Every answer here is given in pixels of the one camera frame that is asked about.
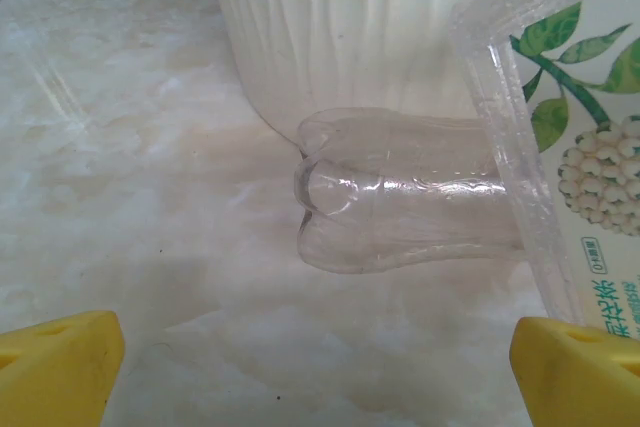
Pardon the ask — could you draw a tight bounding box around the tea bottle green-white floral label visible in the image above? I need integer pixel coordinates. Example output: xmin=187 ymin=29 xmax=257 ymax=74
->
xmin=447 ymin=0 xmax=640 ymax=343

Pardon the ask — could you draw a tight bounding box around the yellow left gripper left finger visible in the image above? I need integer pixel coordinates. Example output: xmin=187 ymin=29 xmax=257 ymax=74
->
xmin=0 ymin=310 xmax=126 ymax=427

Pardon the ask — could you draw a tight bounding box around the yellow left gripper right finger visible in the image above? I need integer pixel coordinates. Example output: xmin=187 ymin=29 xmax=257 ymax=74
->
xmin=509 ymin=316 xmax=640 ymax=427

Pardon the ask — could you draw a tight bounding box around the white ribbed plastic bin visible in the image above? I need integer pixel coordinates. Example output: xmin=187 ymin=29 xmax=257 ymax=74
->
xmin=203 ymin=0 xmax=534 ymax=148

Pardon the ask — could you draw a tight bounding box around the clear cola bottle red label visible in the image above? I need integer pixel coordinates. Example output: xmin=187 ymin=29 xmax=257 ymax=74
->
xmin=292 ymin=107 xmax=526 ymax=276

